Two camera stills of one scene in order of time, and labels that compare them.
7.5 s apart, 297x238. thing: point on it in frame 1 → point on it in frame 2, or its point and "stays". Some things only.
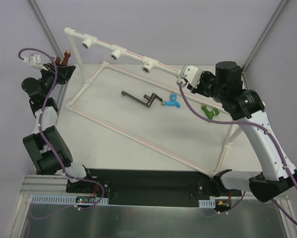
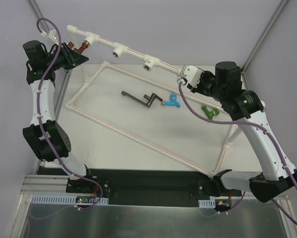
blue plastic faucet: x=173 y=101 stays
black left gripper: x=64 y=70 → x=70 y=56
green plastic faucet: x=210 y=114 stays
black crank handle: x=150 y=98 stays
